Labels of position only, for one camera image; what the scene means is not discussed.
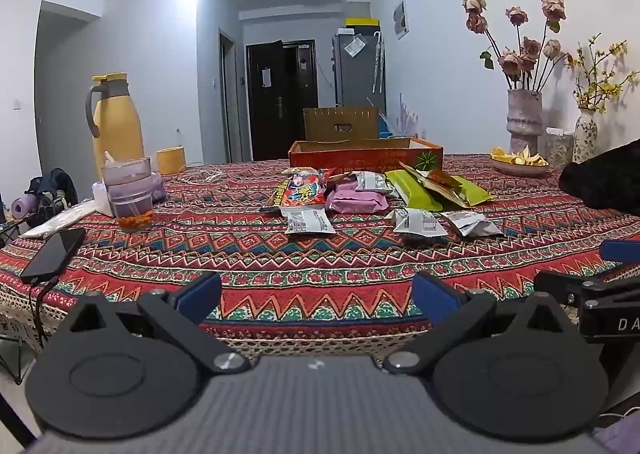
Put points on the orange cardboard box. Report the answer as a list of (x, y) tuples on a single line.
[(370, 156)]

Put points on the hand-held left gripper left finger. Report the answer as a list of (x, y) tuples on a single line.
[(197, 296)]

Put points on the brown snack packet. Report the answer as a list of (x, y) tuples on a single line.
[(442, 179)]

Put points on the glass storage jar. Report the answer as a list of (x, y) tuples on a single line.
[(559, 149)]

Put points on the person's purple clothing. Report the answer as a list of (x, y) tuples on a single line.
[(617, 441)]

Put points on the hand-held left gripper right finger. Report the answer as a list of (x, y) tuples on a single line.
[(435, 296)]

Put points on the red patterned tablecloth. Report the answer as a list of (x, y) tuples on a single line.
[(320, 259)]

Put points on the grey refrigerator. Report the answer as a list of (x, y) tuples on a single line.
[(357, 79)]

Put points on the dark backpack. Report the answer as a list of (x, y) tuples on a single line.
[(55, 184)]

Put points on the yellow flower branches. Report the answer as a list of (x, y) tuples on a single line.
[(596, 96)]

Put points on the framed wall picture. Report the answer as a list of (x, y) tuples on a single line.
[(401, 19)]

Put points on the shallow ceramic plate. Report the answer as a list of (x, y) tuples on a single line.
[(520, 171)]

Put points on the pink snack packet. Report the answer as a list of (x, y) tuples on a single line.
[(357, 201)]

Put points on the yellow thermos jug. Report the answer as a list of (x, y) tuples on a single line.
[(117, 124)]

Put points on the white folded umbrella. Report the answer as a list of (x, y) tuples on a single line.
[(378, 64)]

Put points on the dark red snack packet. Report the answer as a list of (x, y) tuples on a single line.
[(337, 181)]

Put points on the yellow and black box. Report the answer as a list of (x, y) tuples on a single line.
[(362, 24)]

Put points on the purple yoga mat roll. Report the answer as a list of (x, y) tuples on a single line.
[(22, 208)]

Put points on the white paper notice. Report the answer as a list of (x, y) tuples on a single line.
[(266, 77)]

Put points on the grey interior door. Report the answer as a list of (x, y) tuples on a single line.
[(227, 99)]

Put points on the clear plastic bag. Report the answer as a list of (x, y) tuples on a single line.
[(355, 47)]

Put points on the clear plastic cup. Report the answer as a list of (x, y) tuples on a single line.
[(127, 194)]

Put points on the brown wooden chair back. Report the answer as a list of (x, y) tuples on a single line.
[(320, 124)]

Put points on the blue plastic item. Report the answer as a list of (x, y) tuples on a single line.
[(384, 126)]

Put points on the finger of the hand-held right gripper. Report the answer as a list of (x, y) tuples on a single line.
[(620, 250), (557, 286)]

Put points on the green snack packet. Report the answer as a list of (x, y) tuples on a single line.
[(472, 194), (415, 194)]

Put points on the pink ceramic vase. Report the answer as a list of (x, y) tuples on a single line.
[(524, 119)]

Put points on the dark entrance door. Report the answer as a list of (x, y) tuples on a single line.
[(265, 109)]

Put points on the black smartphone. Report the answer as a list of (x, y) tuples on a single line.
[(50, 256)]

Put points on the bunch of dried roses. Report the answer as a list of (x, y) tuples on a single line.
[(530, 48)]

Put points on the floral patterned vase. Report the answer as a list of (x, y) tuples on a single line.
[(585, 136)]

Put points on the white snack packet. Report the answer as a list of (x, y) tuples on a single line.
[(475, 225), (420, 223), (310, 223), (375, 181)]

